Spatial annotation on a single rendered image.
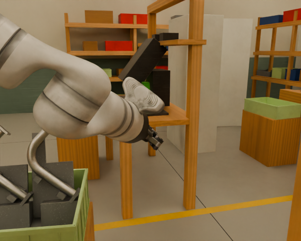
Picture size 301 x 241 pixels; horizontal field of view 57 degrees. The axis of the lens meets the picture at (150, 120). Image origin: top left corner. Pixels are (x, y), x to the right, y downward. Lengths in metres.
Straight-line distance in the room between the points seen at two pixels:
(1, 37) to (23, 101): 6.88
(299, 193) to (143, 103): 0.57
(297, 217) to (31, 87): 6.65
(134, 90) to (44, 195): 0.74
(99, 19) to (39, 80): 2.00
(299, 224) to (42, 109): 0.79
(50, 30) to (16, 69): 6.71
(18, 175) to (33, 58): 0.88
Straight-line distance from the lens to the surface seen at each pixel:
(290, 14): 6.66
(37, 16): 7.09
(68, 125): 0.35
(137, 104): 0.50
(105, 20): 6.53
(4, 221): 1.15
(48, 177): 1.09
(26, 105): 7.23
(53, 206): 1.10
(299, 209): 0.93
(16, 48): 0.34
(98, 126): 0.41
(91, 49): 6.49
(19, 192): 1.13
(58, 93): 0.35
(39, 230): 0.92
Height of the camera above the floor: 1.46
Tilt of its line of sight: 14 degrees down
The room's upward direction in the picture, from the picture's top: straight up
